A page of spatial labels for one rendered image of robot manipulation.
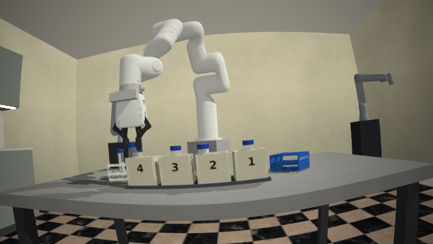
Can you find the blue tube rack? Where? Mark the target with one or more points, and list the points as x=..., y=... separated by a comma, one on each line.
x=302, y=162

